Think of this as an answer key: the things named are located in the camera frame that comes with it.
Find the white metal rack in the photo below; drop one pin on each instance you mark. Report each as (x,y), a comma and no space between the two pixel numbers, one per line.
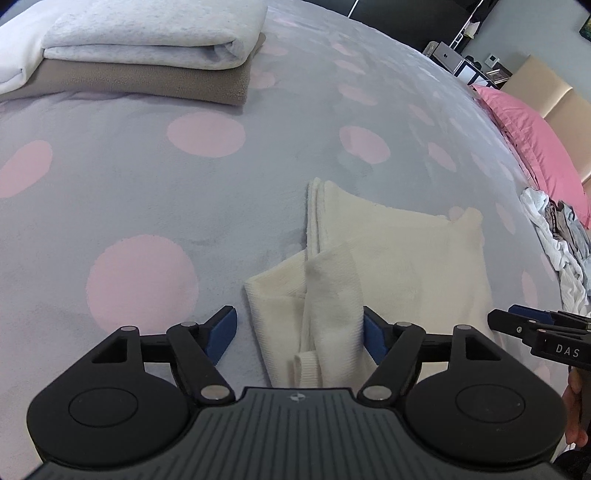
(468,23)

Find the white folded cloth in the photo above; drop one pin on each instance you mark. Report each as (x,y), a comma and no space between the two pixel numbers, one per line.
(18,55)

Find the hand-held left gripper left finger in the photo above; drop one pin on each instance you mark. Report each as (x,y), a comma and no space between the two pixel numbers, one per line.
(221,337)

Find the dark wardrobe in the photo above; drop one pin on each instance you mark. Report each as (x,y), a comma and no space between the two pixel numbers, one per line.
(392,18)

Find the white crumpled clothes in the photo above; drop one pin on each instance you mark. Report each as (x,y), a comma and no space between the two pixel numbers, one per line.
(561,263)

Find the grey brown crumpled cloth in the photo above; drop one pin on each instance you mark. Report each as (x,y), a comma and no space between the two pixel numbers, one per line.
(570,226)

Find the beige folded cloth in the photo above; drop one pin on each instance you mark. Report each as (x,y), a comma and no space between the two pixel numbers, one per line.
(138,83)

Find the person's right hand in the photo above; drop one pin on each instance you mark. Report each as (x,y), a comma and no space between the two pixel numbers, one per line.
(579,406)

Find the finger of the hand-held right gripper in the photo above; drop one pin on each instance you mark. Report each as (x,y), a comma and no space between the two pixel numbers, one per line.
(512,325)
(554,317)

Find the light grey folded fleece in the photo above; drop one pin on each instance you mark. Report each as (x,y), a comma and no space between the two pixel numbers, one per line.
(152,32)

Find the beige padded headboard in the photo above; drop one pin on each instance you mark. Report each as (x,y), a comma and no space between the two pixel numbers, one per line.
(549,92)

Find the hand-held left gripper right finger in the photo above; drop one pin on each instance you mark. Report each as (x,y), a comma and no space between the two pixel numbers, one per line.
(374,339)

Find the white storage cabinet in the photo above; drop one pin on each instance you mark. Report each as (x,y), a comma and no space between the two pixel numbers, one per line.
(450,60)

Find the cream knit garment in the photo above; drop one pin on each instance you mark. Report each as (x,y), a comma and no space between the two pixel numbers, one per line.
(392,258)

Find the pink pillow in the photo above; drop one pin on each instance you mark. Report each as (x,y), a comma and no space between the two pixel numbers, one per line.
(535,138)

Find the grey pink-dotted blanket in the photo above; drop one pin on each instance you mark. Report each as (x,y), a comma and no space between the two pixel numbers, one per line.
(231,184)

